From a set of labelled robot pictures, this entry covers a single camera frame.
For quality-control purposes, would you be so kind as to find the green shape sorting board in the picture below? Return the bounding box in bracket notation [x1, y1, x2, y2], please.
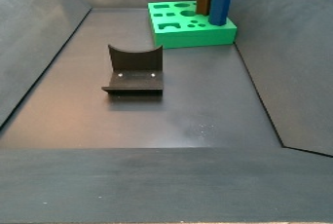
[148, 1, 236, 49]

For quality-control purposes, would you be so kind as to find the blue hexagonal peg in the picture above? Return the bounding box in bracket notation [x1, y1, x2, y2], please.
[208, 0, 231, 25]

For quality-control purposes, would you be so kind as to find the black curved holder stand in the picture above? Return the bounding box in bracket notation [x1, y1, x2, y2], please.
[101, 45, 164, 93]

